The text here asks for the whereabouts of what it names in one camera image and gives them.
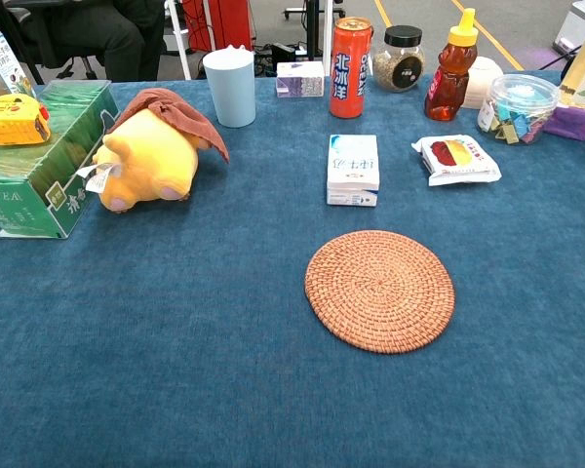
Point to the clear green tea box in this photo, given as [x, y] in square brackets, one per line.
[29, 195]

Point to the orange soda can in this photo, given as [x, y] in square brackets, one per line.
[351, 73]

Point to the white snack packet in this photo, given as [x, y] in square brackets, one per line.
[458, 158]

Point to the blue table cloth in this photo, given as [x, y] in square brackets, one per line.
[175, 341]

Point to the yellow plush toy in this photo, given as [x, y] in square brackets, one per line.
[146, 161]

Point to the black office chair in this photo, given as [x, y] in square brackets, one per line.
[14, 19]

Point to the glass jar black lid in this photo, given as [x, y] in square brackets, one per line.
[399, 63]

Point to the purple box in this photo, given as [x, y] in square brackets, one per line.
[570, 122]

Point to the red cabinet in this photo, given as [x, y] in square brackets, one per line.
[224, 24]

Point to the white metal frame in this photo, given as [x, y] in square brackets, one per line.
[178, 39]

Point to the white pole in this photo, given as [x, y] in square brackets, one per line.
[327, 19]

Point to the light blue plastic cup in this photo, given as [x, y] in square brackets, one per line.
[229, 88]

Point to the round woven coaster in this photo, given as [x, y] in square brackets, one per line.
[380, 292]

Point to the white bin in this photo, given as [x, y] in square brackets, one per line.
[573, 29]

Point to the brown cloth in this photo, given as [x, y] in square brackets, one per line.
[175, 109]

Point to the clear tea bottle white cap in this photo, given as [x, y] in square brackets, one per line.
[2, 63]

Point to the white blue carton box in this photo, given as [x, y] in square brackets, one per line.
[353, 166]

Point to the person's white red sneaker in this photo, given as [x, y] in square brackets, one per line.
[117, 39]

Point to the purple tissue pack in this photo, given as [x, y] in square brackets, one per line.
[300, 80]

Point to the black tripod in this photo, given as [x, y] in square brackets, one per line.
[313, 29]

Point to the black power adapter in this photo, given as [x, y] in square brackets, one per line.
[284, 51]

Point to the cream white bowl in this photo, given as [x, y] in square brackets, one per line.
[487, 80]

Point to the honey bear bottle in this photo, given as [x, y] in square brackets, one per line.
[448, 83]

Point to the yellow tape measure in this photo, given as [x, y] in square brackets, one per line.
[10, 122]

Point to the clear tub of coloured clips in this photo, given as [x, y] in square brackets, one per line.
[517, 112]

